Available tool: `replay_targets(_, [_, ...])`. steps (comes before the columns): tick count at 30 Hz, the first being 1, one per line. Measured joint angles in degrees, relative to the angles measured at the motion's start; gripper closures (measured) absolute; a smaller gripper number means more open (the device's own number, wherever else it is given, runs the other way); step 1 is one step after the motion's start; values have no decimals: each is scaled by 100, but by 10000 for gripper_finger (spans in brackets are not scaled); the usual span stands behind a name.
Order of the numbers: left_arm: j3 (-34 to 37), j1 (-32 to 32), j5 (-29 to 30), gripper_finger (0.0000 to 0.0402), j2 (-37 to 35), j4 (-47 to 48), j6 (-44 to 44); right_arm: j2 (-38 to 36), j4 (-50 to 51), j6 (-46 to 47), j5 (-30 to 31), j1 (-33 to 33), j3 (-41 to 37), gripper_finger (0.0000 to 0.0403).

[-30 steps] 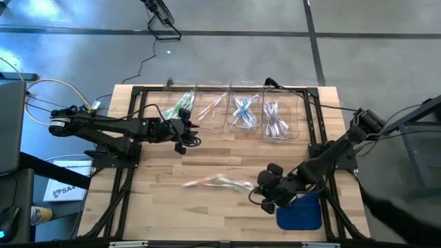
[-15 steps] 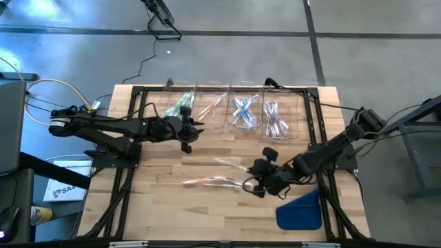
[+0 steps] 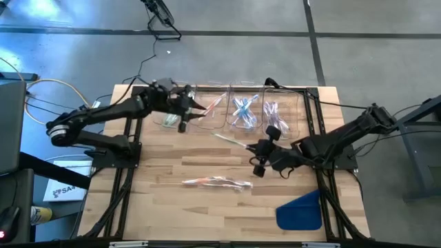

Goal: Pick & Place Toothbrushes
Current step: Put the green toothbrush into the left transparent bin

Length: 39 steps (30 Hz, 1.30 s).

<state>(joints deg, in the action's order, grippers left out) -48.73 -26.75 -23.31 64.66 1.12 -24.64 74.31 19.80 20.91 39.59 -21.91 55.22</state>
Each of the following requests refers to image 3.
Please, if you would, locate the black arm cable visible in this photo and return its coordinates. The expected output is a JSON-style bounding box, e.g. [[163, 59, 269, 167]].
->
[[392, 103, 427, 120], [110, 74, 154, 108]]

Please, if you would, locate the blue cloth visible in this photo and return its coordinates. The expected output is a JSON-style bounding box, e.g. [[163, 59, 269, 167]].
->
[[275, 188, 323, 231]]

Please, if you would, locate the black aluminium table frame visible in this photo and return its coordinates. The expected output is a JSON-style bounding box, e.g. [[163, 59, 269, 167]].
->
[[77, 84, 371, 242]]

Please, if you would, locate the black side desk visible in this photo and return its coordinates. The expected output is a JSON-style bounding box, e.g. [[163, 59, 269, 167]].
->
[[0, 151, 92, 244]]

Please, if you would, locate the black floor power cable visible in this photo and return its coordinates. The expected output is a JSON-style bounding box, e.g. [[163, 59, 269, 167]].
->
[[120, 37, 158, 85]]

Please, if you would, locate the black computer mouse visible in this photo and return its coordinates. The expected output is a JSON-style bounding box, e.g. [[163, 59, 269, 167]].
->
[[0, 205, 20, 242]]

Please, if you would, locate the black flat bar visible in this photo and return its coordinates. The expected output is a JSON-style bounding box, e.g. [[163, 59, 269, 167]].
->
[[0, 71, 39, 82]]

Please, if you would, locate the black metal side stand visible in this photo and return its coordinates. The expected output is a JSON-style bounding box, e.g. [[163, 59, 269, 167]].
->
[[389, 94, 441, 204]]

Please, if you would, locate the grey laptop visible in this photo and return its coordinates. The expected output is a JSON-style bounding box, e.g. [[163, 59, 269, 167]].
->
[[0, 81, 28, 175]]

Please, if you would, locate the white mounting bracket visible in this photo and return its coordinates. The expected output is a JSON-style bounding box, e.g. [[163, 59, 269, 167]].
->
[[109, 240, 149, 248], [302, 242, 340, 248]]

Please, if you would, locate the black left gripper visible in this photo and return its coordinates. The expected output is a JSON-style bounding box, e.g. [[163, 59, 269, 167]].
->
[[168, 85, 207, 134]]

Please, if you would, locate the white printed box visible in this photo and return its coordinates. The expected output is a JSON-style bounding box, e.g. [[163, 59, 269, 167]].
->
[[43, 160, 93, 203]]

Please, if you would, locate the yellow cable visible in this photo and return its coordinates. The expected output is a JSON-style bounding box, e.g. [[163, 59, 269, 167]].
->
[[0, 56, 92, 127]]

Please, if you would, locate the yellow labelled can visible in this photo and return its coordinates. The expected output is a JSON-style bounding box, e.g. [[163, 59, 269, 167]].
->
[[30, 205, 53, 225]]

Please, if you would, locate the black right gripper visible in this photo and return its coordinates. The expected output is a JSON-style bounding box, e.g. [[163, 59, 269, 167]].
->
[[245, 125, 282, 178]]

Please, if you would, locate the black cable across frame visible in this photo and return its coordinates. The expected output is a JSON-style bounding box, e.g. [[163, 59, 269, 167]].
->
[[263, 77, 370, 111]]

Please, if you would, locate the clear plastic bin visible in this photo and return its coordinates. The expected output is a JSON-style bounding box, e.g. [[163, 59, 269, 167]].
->
[[261, 82, 300, 142], [191, 79, 231, 132], [152, 78, 198, 134], [225, 81, 265, 134]]

